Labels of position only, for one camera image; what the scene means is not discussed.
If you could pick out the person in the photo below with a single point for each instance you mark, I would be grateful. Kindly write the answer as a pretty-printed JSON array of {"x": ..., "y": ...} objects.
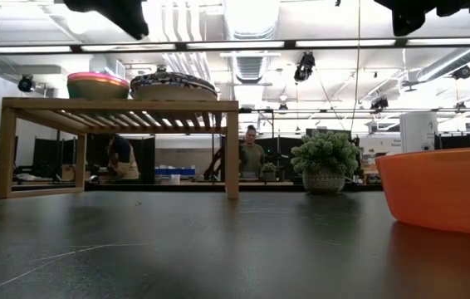
[
  {"x": 252, "y": 158},
  {"x": 123, "y": 160}
]

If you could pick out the patterned grey plant pot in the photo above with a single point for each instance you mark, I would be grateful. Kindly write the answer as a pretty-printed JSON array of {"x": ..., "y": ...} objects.
[{"x": 323, "y": 182}]

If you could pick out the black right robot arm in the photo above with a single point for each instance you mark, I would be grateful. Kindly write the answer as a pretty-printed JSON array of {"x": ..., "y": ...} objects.
[{"x": 459, "y": 5}]

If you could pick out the orange plastic bowl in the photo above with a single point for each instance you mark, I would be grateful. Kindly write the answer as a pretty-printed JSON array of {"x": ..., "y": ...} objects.
[{"x": 446, "y": 191}]

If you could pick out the black overhead camera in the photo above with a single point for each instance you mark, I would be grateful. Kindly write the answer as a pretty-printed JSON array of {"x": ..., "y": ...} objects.
[{"x": 304, "y": 66}]

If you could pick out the blue plastic bowl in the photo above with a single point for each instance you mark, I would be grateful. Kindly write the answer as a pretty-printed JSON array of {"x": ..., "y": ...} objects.
[{"x": 98, "y": 91}]

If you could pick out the black horizontal rail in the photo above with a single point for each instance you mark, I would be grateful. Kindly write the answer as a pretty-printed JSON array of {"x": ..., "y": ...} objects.
[{"x": 343, "y": 110}]

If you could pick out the black ceiling spotlight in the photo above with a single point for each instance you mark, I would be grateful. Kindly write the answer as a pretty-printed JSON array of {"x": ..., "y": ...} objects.
[
  {"x": 26, "y": 83},
  {"x": 462, "y": 72},
  {"x": 379, "y": 104},
  {"x": 161, "y": 69}
]

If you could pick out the small potted plant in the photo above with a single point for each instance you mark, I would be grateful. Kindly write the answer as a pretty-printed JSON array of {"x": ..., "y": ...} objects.
[{"x": 268, "y": 170}]

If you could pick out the white cylindrical appliance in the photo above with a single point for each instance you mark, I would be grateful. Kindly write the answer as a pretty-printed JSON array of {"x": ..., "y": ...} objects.
[{"x": 417, "y": 133}]

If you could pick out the green artificial plant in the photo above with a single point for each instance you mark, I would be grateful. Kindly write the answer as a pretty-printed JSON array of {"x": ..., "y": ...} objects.
[{"x": 324, "y": 151}]

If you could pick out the black partition panel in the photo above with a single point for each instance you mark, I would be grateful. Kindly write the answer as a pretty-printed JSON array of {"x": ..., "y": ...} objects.
[{"x": 52, "y": 155}]

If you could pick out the blue storage bins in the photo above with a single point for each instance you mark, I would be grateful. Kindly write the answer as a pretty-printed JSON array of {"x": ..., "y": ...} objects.
[{"x": 174, "y": 171}]

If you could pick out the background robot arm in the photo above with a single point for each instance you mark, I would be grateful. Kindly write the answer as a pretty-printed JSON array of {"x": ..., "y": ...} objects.
[{"x": 214, "y": 164}]

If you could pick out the overhead light bar frame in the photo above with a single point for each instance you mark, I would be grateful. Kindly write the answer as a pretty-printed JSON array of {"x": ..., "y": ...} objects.
[{"x": 235, "y": 45}]

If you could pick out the wooden slatted shelf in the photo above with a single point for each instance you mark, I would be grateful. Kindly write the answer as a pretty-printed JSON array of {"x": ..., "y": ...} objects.
[{"x": 114, "y": 106}]

